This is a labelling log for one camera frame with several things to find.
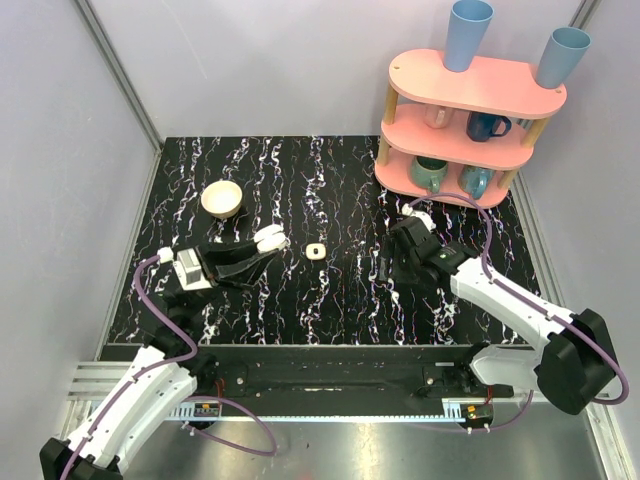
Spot light blue ceramic mug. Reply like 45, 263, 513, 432
458, 166, 495, 200

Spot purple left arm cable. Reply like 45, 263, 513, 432
59, 249, 279, 480

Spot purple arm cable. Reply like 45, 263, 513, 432
407, 192, 630, 434
59, 249, 279, 480

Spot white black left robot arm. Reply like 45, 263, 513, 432
39, 225, 288, 479

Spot light blue plastic cup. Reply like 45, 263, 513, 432
443, 0, 494, 73
535, 27, 592, 89

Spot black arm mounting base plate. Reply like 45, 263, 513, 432
196, 345, 513, 398

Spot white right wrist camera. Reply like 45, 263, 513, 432
401, 203, 436, 232

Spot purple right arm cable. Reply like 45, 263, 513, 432
407, 192, 630, 434

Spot pink three-tier wooden shelf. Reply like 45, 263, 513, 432
374, 49, 567, 208

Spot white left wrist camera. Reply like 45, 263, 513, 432
173, 248, 212, 291

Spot pink ceramic mug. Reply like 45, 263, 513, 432
424, 104, 455, 129

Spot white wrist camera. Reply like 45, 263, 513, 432
401, 203, 436, 232
173, 248, 212, 291

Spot dark blue ceramic mug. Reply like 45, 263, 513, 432
466, 112, 512, 142

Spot aluminium frame rail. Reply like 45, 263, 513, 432
71, 0, 164, 152

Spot teal ceramic mug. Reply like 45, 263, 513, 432
409, 156, 448, 193

